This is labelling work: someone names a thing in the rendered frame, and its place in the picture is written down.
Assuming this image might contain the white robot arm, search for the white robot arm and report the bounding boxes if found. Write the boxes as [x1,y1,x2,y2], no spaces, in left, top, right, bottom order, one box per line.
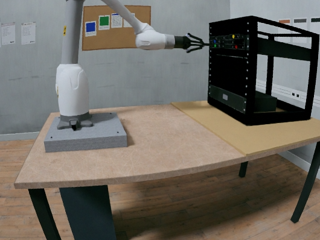
[56,0,175,130]

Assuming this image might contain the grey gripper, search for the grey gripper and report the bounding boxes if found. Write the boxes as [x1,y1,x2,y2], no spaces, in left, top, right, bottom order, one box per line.
[174,33,213,53]

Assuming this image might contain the tan flat board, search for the tan flat board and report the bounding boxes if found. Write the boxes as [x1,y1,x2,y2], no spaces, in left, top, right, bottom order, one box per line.
[170,101,320,157]

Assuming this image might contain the black rack frame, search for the black rack frame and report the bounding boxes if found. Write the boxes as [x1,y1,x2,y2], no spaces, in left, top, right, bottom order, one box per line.
[207,16,319,126]

